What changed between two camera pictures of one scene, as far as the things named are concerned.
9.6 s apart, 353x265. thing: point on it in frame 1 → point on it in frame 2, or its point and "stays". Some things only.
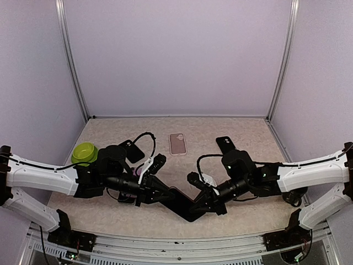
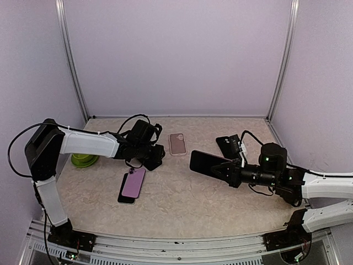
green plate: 91,158 stays
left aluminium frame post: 64,42 stays
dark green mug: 294,196 stays
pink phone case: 177,143 stays
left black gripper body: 144,189 → 153,157
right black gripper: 209,201 → 233,176
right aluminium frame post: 289,43 stays
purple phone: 184,205 → 202,162
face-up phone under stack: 126,199 stays
